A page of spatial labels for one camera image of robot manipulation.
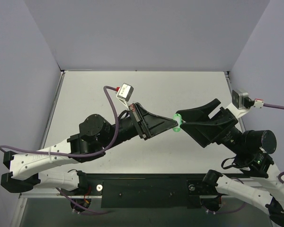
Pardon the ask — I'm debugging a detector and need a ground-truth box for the green key tag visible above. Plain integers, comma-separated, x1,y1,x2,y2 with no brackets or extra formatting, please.
173,113,183,132

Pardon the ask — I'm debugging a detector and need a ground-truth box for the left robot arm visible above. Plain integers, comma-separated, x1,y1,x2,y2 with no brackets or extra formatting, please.
0,103,181,195

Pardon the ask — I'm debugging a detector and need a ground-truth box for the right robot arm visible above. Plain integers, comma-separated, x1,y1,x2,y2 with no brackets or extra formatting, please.
176,98,284,227

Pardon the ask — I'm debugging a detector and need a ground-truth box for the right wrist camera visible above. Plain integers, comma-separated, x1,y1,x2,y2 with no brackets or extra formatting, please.
231,89,249,109

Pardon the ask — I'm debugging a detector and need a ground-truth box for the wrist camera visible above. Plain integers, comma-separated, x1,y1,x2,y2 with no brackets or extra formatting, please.
116,83,134,101
231,89,249,109

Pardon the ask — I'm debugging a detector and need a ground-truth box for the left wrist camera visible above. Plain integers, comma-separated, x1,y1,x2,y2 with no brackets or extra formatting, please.
116,83,134,101

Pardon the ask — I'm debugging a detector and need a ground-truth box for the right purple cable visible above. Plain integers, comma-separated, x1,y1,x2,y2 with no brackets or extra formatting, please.
262,103,284,112

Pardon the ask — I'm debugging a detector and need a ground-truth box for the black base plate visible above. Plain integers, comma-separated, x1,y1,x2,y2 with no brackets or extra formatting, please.
59,174,228,210

